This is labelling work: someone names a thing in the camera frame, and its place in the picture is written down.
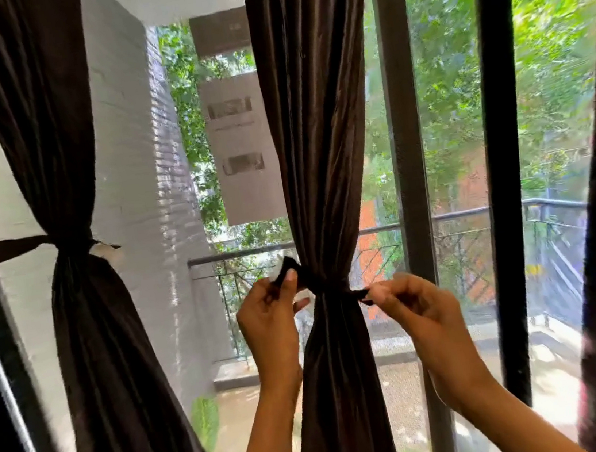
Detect person's left hand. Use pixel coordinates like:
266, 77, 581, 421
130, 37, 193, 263
230, 265, 325, 403

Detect person's right hand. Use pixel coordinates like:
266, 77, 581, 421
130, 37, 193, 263
363, 262, 499, 422

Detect large green plant leaves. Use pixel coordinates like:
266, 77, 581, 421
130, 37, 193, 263
188, 394, 226, 452

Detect black metal balcony railing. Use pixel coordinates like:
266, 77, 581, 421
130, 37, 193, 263
185, 191, 596, 381

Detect paper notices on window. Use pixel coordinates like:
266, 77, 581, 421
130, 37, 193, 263
197, 70, 289, 228

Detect green trees outside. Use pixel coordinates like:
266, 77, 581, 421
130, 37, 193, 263
153, 0, 596, 261

